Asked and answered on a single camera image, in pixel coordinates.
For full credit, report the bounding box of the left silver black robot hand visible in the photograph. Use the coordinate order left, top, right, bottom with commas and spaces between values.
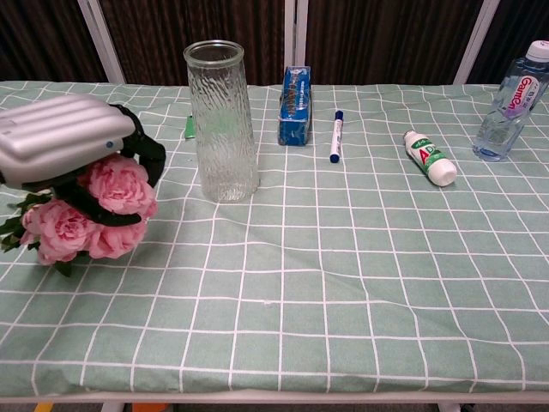
0, 94, 167, 227

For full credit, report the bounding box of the white blue marker pen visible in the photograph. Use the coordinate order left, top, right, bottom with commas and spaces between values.
329, 110, 346, 165

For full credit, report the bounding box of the blue rectangular box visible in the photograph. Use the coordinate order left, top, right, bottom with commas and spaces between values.
277, 65, 313, 148

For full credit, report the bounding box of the grey aluminium frame post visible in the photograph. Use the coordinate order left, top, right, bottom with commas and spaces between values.
283, 0, 309, 87
453, 0, 502, 86
76, 0, 126, 84

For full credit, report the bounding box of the dark brown pleated curtain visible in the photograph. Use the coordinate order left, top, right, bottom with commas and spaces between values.
305, 0, 486, 86
467, 0, 549, 85
0, 0, 108, 82
99, 0, 287, 86

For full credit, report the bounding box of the clear plastic water bottle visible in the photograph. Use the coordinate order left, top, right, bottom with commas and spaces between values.
472, 39, 549, 163

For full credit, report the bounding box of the clear glass cup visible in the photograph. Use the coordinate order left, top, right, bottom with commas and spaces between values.
183, 39, 261, 203

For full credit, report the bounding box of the pink artificial flower bouquet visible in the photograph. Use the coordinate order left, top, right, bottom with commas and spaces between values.
0, 153, 159, 278

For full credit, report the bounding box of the green checked tablecloth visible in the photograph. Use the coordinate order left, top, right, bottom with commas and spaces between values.
0, 80, 549, 398

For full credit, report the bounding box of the small white green-label bottle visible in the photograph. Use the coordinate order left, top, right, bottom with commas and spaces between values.
402, 130, 458, 187

